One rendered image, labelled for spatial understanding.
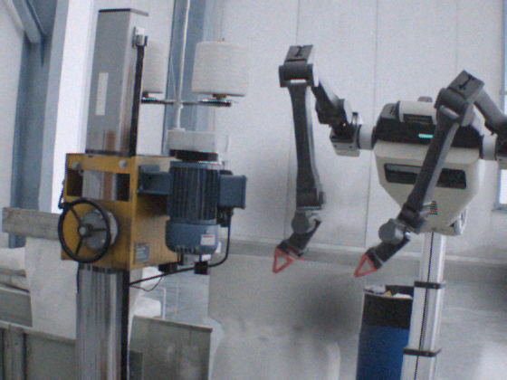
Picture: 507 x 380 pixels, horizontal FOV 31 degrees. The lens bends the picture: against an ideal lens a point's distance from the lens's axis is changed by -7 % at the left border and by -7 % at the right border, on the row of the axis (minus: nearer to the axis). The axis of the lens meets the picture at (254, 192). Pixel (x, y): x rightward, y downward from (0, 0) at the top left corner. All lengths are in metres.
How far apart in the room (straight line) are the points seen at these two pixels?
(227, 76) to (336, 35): 8.61
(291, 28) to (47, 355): 8.76
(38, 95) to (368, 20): 4.29
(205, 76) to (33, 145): 6.22
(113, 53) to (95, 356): 0.87
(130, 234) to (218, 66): 0.54
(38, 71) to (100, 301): 6.33
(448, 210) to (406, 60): 7.84
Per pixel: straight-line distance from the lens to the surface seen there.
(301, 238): 2.86
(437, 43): 11.00
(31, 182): 8.88
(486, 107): 2.80
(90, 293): 2.70
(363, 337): 5.13
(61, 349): 3.08
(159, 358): 3.50
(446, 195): 3.23
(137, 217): 2.65
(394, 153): 3.19
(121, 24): 2.66
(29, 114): 8.92
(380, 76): 11.11
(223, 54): 2.73
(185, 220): 2.61
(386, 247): 2.79
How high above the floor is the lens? 1.40
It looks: 3 degrees down
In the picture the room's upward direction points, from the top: 4 degrees clockwise
